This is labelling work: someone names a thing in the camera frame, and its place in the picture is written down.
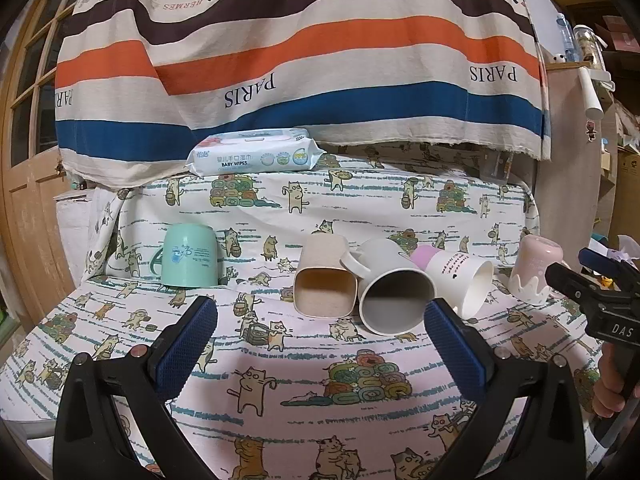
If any beige square cup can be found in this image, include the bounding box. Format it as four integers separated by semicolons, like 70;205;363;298
293;233;357;318

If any clear plastic bottle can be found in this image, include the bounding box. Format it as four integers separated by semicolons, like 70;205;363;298
555;13;579;63

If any baby wipes pack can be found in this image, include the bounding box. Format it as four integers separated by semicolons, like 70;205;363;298
186;128;326;177

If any striped Paris cloth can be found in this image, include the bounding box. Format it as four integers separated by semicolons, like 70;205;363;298
54;0;551;188

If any person's hand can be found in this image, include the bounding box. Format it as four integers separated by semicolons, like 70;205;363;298
592;342;626;418

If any wooden cabinet side panel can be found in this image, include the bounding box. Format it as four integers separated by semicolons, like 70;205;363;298
534;63;613;259

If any wooden door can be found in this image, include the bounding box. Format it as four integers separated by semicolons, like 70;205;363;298
1;0;76;330

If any glass jar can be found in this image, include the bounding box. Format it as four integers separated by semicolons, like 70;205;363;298
574;25;608;70

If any white cup pink base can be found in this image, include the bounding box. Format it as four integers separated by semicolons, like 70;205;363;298
410;245;494;320

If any small red yellow toy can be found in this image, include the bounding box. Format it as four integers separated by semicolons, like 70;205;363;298
599;276;614;289

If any pink drip-pattern mug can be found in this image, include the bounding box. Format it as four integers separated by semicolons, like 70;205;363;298
508;234;566;307

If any mint green cup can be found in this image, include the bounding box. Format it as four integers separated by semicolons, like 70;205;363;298
150;223;218;288

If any grey white mug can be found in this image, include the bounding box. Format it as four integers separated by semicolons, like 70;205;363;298
340;238;437;336

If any cat pattern bed sheet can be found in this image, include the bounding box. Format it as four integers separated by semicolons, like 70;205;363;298
1;145;601;479

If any cardboard box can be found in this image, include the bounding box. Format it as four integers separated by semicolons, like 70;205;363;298
608;151;640;247

